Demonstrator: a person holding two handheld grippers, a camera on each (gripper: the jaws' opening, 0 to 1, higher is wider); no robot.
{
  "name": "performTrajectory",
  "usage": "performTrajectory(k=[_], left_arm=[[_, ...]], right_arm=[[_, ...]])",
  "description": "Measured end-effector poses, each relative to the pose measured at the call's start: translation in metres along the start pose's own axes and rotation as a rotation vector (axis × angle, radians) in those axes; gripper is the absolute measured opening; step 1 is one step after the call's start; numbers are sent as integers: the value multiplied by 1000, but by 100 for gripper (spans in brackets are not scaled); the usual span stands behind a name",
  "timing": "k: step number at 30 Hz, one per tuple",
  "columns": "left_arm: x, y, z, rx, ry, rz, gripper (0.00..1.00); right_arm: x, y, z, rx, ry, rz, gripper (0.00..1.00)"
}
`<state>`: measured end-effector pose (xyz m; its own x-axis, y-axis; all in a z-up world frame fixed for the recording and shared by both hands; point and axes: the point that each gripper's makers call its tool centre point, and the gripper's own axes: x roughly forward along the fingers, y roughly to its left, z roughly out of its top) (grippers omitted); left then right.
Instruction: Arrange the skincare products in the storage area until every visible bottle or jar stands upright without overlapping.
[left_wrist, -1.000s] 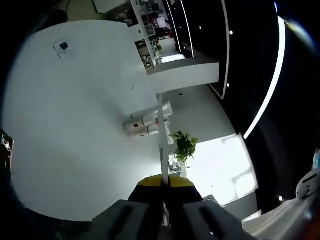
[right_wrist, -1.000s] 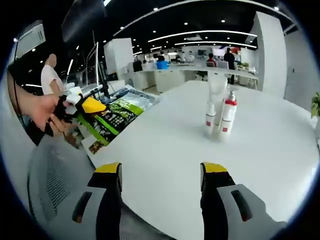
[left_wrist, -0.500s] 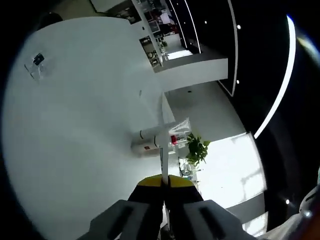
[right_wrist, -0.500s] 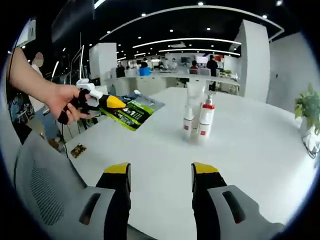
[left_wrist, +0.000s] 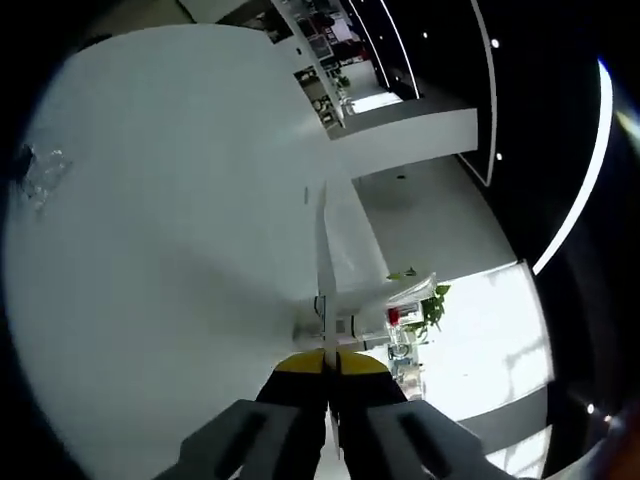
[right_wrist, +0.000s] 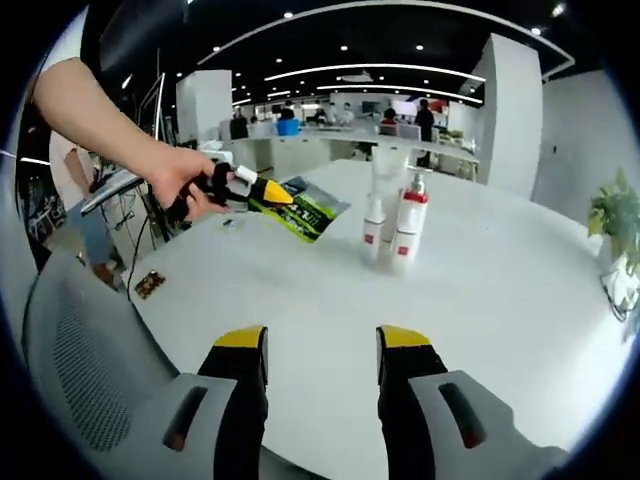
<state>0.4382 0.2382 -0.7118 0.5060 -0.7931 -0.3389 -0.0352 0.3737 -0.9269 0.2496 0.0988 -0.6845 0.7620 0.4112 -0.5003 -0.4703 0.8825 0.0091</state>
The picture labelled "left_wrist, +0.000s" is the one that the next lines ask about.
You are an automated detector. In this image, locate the dark clear plastic bag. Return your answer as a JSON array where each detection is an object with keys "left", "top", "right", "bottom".
[{"left": 12, "top": 143, "right": 74, "bottom": 219}]

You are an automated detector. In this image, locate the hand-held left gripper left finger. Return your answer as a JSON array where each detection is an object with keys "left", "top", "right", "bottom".
[{"left": 149, "top": 350, "right": 329, "bottom": 480}]

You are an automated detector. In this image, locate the white skincare tube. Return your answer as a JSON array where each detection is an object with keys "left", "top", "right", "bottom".
[{"left": 314, "top": 178, "right": 344, "bottom": 461}]

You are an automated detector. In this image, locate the small clear-cap skincare bottle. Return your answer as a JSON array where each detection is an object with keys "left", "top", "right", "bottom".
[{"left": 299, "top": 294, "right": 389, "bottom": 350}]

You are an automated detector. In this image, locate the green potted plant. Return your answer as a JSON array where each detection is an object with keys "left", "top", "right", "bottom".
[{"left": 387, "top": 267, "right": 452, "bottom": 335}]

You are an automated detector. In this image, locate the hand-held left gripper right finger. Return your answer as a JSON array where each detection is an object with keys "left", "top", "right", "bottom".
[{"left": 332, "top": 351, "right": 511, "bottom": 480}]

